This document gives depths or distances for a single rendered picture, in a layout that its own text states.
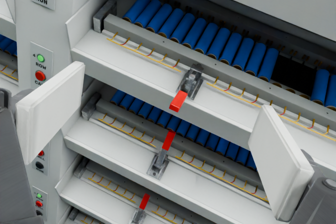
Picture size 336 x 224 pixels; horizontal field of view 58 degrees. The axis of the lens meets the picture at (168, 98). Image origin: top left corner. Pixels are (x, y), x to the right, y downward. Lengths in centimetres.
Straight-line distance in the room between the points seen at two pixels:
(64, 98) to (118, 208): 57
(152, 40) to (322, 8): 22
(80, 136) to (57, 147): 6
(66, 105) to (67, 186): 57
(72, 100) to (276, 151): 12
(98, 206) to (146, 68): 38
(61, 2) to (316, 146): 39
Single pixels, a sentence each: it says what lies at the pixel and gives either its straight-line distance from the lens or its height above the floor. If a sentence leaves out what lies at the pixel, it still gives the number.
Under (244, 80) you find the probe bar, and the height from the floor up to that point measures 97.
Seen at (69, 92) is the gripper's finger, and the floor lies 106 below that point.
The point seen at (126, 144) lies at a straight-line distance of 58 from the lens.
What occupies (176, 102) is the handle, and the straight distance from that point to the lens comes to 36.
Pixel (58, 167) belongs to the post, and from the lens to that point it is 67.
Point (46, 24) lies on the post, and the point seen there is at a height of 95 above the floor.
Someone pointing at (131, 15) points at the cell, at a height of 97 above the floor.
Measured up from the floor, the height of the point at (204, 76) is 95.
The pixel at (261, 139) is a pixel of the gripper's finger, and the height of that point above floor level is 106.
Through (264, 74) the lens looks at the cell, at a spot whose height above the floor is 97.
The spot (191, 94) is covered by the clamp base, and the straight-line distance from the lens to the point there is 41.
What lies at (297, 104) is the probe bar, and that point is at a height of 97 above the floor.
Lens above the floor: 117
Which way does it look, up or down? 37 degrees down
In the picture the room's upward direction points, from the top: 19 degrees clockwise
